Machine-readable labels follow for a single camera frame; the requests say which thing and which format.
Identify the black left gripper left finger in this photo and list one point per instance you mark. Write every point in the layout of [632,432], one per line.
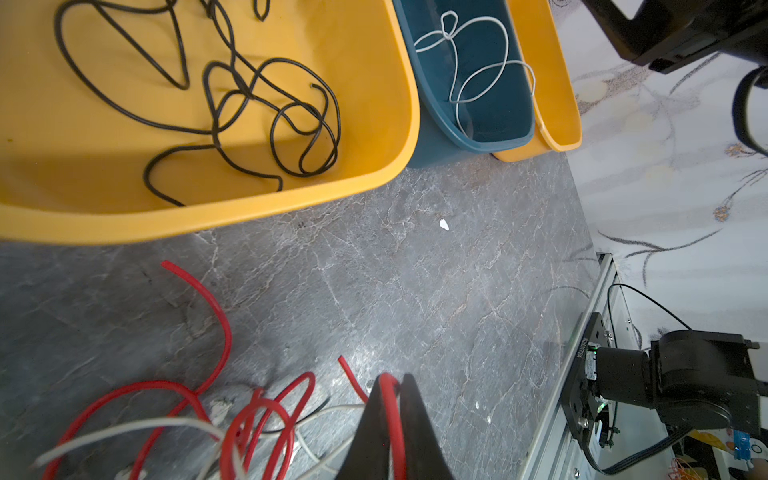
[368,457]

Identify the aluminium front rail frame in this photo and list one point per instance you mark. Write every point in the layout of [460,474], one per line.
[554,453]

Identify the right yellow plastic bin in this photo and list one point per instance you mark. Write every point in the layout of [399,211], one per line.
[558,124]

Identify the teal plastic bin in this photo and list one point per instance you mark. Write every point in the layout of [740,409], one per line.
[474,86]

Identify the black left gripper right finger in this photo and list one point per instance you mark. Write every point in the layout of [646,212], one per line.
[423,455]

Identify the yellow plastic bin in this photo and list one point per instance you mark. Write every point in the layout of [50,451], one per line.
[558,124]
[140,120]

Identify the left yellow plastic bin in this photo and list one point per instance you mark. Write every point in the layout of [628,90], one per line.
[140,120]

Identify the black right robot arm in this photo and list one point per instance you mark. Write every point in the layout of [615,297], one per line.
[694,380]

